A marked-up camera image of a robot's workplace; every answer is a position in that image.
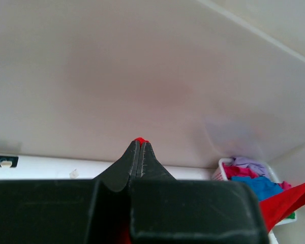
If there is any red t shirt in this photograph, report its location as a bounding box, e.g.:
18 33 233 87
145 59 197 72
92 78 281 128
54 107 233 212
118 179 305 243

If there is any pink t shirt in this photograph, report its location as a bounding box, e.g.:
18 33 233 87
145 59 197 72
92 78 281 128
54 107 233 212
223 164 292 190

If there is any lavender t shirt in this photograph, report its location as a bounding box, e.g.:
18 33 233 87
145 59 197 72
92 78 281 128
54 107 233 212
232 157 269 178

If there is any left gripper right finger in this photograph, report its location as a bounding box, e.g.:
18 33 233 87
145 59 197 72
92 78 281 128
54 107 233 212
130 141 175 180

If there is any green t shirt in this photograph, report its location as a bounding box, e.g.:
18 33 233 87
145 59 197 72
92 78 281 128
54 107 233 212
287 212 296 220

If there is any white plastic laundry basket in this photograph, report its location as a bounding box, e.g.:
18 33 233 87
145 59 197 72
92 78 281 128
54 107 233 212
212 157 298 227

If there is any small dark label sticker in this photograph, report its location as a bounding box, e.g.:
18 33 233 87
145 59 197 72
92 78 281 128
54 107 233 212
0 155 19 168

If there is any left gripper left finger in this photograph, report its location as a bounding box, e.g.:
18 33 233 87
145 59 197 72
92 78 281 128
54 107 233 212
93 140 140 192

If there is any blue t shirt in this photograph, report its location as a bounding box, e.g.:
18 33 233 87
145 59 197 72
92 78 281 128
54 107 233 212
231 176 284 201

